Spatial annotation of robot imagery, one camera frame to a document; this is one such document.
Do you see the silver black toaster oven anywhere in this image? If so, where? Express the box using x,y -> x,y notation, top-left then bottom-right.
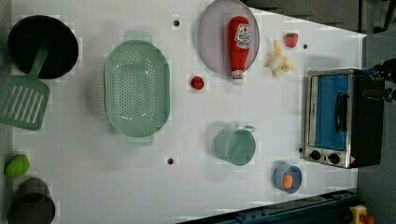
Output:
304,69 -> 385,169

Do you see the red plush ketchup bottle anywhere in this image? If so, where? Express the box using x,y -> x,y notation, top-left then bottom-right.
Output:
227,16 -> 250,84

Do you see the yellow red clamp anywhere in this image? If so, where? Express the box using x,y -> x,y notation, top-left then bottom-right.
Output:
349,205 -> 375,224

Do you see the blue small bowl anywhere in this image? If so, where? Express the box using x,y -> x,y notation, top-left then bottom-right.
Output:
273,164 -> 303,194

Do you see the peeled plush banana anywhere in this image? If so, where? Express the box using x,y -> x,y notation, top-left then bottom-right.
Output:
264,40 -> 294,76

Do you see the purple round plate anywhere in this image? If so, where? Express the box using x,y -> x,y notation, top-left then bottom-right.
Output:
197,0 -> 260,76

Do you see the green oval colander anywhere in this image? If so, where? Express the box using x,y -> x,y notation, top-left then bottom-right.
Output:
104,30 -> 171,147

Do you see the orange ball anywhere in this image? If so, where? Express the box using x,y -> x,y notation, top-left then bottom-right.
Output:
282,174 -> 293,189

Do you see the green plush pear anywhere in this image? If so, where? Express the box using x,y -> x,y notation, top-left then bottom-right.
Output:
5,154 -> 30,177

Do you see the blue metal frame rail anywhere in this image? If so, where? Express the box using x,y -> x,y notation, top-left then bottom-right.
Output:
178,190 -> 359,224

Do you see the light green mug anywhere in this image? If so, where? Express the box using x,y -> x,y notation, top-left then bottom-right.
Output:
215,126 -> 256,166

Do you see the dark grey cup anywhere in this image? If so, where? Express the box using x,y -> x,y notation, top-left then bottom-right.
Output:
7,178 -> 56,224

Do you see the red strawberry toy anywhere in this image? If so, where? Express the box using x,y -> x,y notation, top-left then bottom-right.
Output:
284,33 -> 299,48

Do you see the green slotted spatula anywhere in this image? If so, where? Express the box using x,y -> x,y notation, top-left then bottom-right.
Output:
0,42 -> 50,131

